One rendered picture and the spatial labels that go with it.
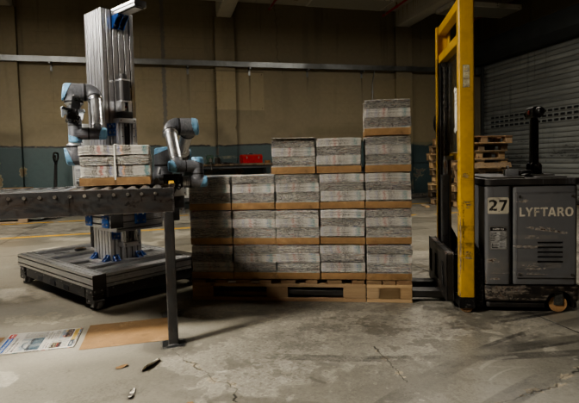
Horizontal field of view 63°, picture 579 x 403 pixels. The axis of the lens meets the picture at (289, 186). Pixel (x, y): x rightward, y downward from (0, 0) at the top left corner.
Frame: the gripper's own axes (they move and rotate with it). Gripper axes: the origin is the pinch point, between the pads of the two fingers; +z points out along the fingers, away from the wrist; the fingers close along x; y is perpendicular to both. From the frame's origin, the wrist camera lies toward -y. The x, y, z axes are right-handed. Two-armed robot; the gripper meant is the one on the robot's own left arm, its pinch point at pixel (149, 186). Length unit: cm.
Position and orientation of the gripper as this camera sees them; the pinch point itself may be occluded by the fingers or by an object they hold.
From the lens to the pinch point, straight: 304.4
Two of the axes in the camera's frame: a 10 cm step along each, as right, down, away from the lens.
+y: -0.2, -10.0, -0.5
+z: -9.7, 0.4, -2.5
